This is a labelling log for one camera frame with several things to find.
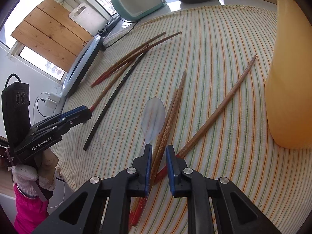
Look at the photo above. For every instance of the striped tablecloth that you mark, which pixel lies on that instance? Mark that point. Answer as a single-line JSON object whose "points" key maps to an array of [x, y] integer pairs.
{"points": [[215, 45]]}

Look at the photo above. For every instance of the wooden chopstick red tip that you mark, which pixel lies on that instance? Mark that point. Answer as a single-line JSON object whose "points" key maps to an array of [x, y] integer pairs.
{"points": [[107, 88]]}

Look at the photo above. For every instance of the finger of the black blue-tipped left gripper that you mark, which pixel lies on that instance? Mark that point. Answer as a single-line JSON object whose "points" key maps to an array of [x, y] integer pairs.
{"points": [[65, 121]]}

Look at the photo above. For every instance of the clear plastic spoon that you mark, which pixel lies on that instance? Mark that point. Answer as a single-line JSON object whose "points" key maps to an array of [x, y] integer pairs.
{"points": [[152, 120]]}

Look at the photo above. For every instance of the brown chopstick top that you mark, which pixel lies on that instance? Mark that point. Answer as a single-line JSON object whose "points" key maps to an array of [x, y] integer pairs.
{"points": [[137, 54]]}

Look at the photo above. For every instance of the long wooden chopstick right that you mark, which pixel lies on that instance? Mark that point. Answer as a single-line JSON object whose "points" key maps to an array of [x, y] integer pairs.
{"points": [[201, 133]]}

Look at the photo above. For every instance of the hand in beige glove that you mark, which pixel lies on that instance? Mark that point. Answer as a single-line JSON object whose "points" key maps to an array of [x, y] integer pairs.
{"points": [[25, 175]]}

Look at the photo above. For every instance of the wooden chopstick red end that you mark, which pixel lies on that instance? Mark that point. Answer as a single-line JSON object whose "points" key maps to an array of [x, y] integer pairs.
{"points": [[139, 205]]}

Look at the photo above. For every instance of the wooden board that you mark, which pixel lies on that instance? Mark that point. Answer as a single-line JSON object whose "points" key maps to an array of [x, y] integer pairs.
{"points": [[48, 31]]}

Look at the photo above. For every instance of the brown chopstick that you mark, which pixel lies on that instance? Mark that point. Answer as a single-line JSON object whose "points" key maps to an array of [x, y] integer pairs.
{"points": [[126, 57], [137, 54]]}

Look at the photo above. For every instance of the teal toaster appliance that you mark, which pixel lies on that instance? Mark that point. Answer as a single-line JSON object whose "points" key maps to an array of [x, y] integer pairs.
{"points": [[134, 10]]}

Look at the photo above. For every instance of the yellow plastic container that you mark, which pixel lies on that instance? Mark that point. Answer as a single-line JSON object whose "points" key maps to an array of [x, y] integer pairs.
{"points": [[288, 84]]}

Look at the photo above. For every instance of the white cutting board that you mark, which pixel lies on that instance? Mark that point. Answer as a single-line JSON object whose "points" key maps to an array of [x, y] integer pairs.
{"points": [[88, 18]]}

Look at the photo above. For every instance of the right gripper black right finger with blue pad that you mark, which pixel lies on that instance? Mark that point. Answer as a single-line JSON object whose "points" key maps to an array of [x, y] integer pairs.
{"points": [[214, 206]]}

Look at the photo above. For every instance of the wooden chopstick beside spoon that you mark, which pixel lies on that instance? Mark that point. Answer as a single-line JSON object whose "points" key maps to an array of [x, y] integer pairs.
{"points": [[159, 139]]}

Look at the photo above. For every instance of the white ring light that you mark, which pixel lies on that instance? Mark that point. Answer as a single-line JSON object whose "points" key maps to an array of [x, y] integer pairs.
{"points": [[81, 65]]}

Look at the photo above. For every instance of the white charger plug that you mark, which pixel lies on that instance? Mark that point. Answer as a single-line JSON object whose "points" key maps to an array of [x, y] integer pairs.
{"points": [[52, 100]]}

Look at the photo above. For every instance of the black chopstick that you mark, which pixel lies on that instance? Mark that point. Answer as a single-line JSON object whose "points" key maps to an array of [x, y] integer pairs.
{"points": [[107, 106]]}

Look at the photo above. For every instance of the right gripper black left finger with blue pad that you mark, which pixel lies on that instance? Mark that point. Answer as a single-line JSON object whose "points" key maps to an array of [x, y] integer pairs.
{"points": [[102, 206]]}

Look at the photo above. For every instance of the brown chopstick upper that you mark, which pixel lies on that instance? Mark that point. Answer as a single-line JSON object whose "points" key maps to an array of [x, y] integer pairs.
{"points": [[126, 57]]}

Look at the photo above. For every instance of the pink sleeve forearm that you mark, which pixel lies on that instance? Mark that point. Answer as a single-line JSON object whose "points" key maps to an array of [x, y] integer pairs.
{"points": [[31, 212]]}

